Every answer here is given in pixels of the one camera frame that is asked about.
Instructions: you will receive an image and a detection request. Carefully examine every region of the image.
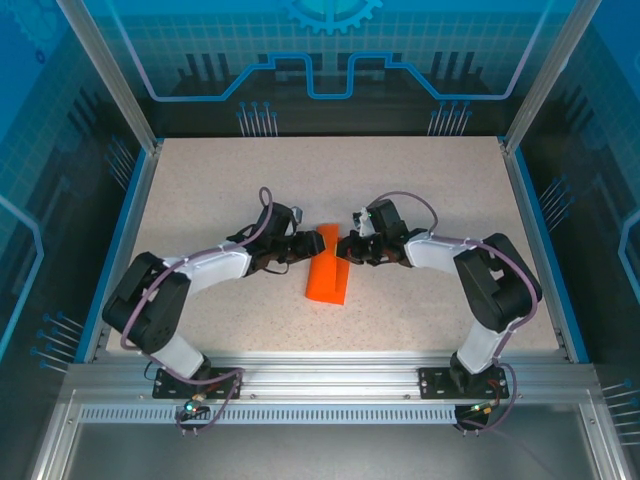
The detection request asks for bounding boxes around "grey metal shelf panel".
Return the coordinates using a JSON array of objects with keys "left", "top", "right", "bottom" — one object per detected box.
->
[{"left": 64, "top": 424, "right": 601, "bottom": 480}]

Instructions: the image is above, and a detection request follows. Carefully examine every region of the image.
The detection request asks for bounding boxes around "aluminium side rail blue strip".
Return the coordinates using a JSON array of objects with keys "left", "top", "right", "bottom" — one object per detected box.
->
[
  {"left": 82, "top": 139, "right": 166, "bottom": 365},
  {"left": 499, "top": 134, "right": 591, "bottom": 365}
]

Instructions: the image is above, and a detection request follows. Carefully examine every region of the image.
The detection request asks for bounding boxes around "short aluminium frame rail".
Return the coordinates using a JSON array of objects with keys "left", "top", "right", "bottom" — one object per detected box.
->
[
  {"left": 27, "top": 389, "right": 84, "bottom": 480},
  {"left": 577, "top": 399, "right": 634, "bottom": 480}
]

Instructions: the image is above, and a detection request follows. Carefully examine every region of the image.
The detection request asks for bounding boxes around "slotted grey cable duct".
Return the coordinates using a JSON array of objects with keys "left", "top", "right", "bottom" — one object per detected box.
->
[{"left": 78, "top": 403, "right": 474, "bottom": 427}]

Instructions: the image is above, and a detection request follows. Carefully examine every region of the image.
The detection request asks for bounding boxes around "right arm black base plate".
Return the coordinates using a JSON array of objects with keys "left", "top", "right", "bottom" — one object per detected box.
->
[{"left": 417, "top": 366, "right": 512, "bottom": 401}]

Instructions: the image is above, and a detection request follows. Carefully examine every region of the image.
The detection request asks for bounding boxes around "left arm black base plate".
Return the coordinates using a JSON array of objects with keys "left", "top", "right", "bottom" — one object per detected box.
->
[{"left": 152, "top": 366, "right": 245, "bottom": 401}]

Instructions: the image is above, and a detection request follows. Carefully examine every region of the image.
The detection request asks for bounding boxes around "orange paper sheet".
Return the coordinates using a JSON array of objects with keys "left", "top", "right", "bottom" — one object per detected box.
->
[{"left": 303, "top": 223, "right": 355, "bottom": 307}]

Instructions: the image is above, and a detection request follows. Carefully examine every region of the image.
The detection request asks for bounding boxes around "aluminium frame post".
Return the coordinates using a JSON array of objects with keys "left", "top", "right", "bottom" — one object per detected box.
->
[
  {"left": 502, "top": 0, "right": 606, "bottom": 154},
  {"left": 53, "top": 0, "right": 164, "bottom": 154}
]

